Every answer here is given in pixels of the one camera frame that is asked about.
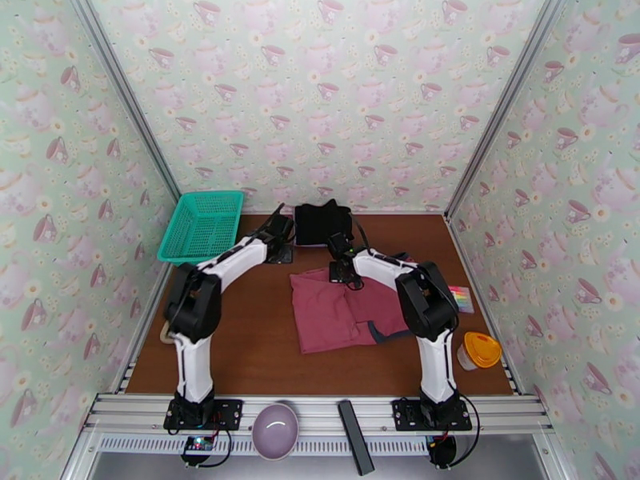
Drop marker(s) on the lavender purple garment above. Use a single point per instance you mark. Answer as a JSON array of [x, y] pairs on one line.
[[310, 245]]

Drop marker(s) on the black garment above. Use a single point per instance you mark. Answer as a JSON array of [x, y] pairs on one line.
[[317, 223]]

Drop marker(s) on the maroon red tank top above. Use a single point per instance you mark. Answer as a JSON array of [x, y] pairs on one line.
[[330, 313]]

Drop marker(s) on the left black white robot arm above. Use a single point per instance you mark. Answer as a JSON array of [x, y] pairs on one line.
[[192, 363]]

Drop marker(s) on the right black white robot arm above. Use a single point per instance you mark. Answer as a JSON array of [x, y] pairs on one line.
[[435, 363]]

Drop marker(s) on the teal plastic mesh basket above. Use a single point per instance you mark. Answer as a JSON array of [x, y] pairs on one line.
[[205, 228]]

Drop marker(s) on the rainbow sticky notes pack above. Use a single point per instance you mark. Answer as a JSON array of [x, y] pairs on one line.
[[461, 299]]

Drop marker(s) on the clear cup with orange lid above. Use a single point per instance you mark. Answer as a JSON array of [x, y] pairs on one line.
[[480, 348]]

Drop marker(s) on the black rectangular bar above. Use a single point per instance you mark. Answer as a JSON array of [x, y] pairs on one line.
[[355, 438]]

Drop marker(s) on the purple bowl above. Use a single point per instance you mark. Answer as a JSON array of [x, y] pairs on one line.
[[275, 431]]

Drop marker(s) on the small electronics circuit board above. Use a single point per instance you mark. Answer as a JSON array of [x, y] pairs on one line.
[[199, 445]]

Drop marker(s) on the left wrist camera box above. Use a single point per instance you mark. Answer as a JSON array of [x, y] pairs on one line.
[[280, 256]]

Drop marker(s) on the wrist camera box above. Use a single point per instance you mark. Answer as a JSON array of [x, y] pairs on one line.
[[339, 272], [280, 256]]

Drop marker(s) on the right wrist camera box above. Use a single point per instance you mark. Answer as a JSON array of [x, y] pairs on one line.
[[339, 272]]

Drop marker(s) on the aluminium front rail frame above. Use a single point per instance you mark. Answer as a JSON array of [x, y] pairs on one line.
[[320, 408]]

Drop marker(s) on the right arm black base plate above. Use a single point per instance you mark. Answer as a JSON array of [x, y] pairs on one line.
[[407, 413]]

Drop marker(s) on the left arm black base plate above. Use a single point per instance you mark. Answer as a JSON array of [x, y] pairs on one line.
[[227, 413]]

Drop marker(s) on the left aluminium corner post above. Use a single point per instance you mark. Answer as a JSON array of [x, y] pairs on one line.
[[125, 96]]

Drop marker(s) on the aluminium corner post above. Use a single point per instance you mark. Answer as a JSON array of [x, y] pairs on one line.
[[507, 103], [125, 96]]

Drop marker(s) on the right aluminium corner post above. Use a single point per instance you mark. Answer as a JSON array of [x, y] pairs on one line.
[[507, 103]]

